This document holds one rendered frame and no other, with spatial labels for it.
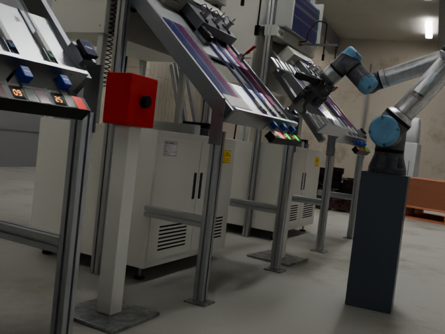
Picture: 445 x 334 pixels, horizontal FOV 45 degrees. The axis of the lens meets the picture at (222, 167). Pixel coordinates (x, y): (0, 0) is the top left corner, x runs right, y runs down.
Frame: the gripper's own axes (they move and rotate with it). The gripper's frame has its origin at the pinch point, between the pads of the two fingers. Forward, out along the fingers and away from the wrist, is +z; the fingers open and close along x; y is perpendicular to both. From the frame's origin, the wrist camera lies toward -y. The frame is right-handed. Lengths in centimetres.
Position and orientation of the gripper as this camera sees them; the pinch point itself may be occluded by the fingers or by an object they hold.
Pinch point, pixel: (289, 109)
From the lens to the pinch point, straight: 227.6
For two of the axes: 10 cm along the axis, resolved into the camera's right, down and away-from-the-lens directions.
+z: -6.7, 6.5, 3.5
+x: 4.6, 0.1, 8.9
